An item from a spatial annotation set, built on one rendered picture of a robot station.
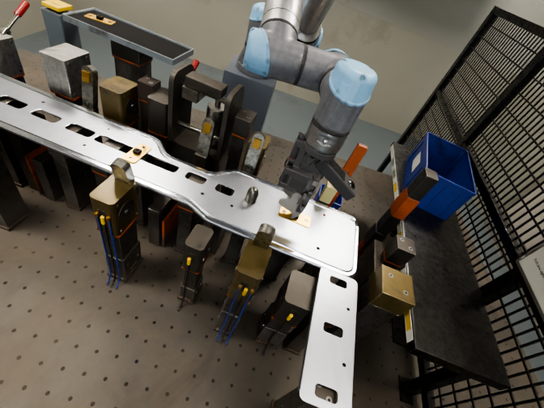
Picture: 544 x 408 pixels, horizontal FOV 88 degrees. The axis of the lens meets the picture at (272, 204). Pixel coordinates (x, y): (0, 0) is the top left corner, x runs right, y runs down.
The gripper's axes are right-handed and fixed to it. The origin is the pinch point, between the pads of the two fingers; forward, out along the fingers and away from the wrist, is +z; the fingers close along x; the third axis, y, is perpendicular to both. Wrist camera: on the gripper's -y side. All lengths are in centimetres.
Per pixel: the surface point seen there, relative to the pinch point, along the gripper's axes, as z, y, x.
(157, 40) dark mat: -9, 62, -41
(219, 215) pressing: 7.1, 17.7, 4.5
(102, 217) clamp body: 7.4, 40.2, 17.6
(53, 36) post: 1, 96, -35
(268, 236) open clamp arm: -3.3, 4.8, 13.4
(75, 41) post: 2, 92, -39
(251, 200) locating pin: 5.5, 12.1, -3.4
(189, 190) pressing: 7.1, 28.2, 0.6
